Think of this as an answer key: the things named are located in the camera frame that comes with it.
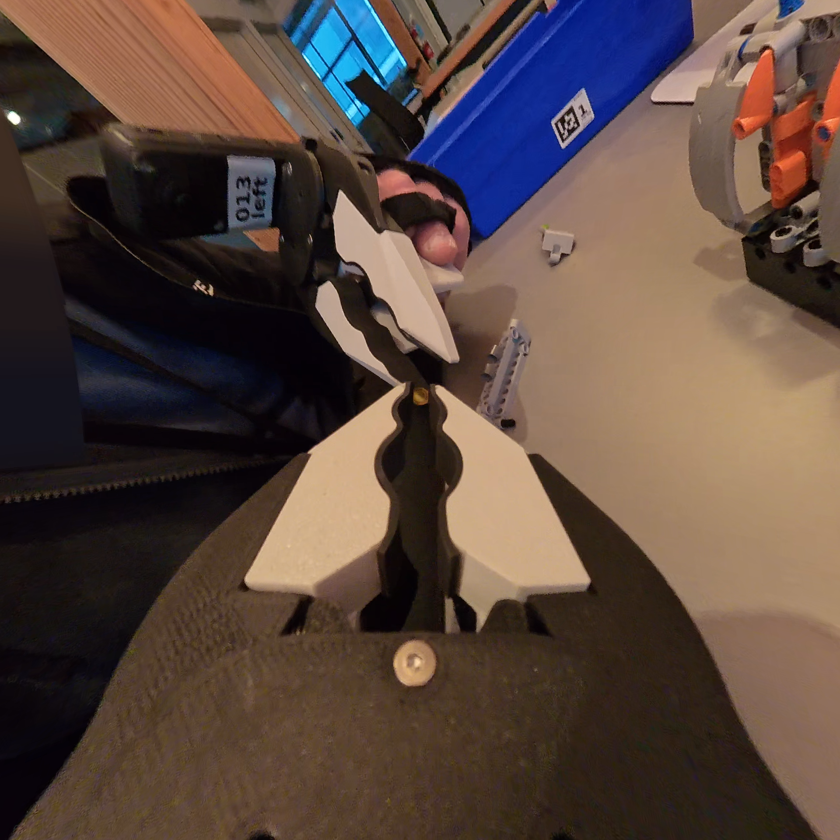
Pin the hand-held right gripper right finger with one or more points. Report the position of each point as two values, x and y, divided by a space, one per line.
512 518

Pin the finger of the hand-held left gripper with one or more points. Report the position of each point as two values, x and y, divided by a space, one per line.
400 282
341 321

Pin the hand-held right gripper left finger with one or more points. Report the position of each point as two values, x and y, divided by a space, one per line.
328 512

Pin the grey brick beam with holes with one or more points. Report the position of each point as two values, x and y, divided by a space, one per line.
505 367

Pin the grey connector with green stud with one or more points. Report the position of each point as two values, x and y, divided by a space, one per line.
556 244

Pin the person's left hand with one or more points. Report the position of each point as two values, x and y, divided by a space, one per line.
436 243

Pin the wooden slat panel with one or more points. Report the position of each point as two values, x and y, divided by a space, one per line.
131 52

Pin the blue garment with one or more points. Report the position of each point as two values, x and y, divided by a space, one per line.
164 387

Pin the window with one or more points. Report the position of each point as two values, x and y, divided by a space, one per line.
334 39

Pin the blue plastic bin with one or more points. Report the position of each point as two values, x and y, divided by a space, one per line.
512 79

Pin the white flat base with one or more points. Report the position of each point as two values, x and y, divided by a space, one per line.
679 85

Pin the grey orange brick model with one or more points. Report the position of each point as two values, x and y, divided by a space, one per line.
781 151

